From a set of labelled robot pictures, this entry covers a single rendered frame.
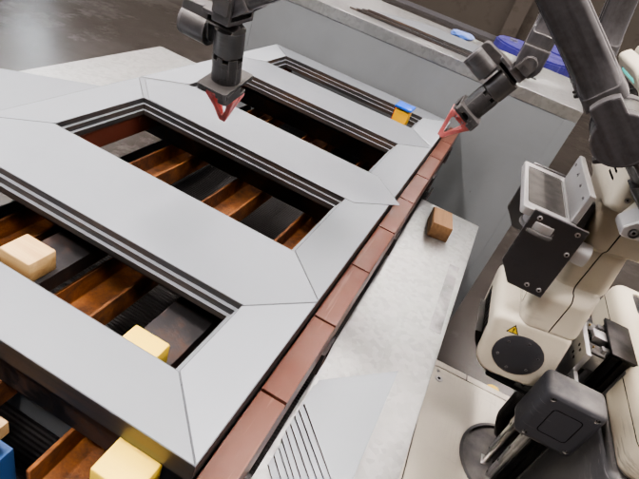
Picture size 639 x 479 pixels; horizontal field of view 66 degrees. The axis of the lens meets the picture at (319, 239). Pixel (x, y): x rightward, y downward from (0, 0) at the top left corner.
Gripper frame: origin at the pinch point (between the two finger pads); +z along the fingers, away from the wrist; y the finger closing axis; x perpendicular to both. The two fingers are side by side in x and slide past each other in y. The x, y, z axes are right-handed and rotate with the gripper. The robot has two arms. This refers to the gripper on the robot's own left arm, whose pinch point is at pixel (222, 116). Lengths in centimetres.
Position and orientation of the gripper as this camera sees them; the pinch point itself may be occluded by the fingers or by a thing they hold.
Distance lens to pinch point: 108.5
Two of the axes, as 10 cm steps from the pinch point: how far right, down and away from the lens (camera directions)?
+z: -2.2, 6.4, 7.4
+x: 8.7, 4.7, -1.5
